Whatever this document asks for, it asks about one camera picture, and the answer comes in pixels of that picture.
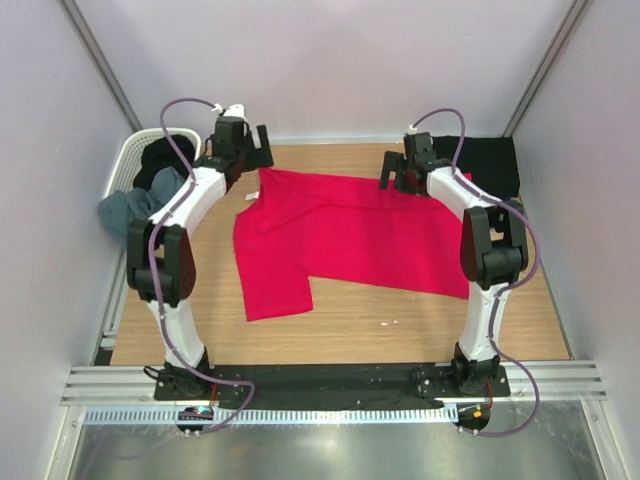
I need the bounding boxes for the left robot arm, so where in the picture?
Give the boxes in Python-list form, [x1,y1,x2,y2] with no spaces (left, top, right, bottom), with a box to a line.
[127,104,274,400]

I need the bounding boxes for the white plastic basket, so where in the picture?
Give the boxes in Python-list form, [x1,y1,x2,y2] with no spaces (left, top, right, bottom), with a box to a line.
[102,127,202,198]

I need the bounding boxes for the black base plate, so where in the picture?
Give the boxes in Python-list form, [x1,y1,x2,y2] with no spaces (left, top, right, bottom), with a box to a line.
[143,363,511,411]

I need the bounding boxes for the aluminium frame rail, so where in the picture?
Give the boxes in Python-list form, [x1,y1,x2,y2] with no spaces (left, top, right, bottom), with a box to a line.
[61,361,606,411]

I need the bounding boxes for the grey blue t shirt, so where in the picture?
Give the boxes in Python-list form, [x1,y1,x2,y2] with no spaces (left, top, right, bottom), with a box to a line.
[97,167,185,250]

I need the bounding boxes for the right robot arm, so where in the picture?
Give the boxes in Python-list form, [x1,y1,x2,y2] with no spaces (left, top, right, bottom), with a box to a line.
[380,130,529,396]

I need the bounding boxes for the slotted cable duct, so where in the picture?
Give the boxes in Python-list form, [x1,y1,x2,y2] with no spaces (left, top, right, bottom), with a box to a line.
[84,404,458,426]

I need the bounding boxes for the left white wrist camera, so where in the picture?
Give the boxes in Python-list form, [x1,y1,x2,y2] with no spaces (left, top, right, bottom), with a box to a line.
[212,103,247,121]

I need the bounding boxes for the black t shirt in basket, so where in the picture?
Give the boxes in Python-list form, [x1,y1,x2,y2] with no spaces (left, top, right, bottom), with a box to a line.
[133,135,196,191]

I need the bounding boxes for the red t shirt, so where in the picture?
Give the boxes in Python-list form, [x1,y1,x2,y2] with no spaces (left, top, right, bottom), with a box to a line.
[233,168,470,321]

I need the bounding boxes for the folded black t shirt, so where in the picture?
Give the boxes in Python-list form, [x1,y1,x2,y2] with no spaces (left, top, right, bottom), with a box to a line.
[456,137,520,199]

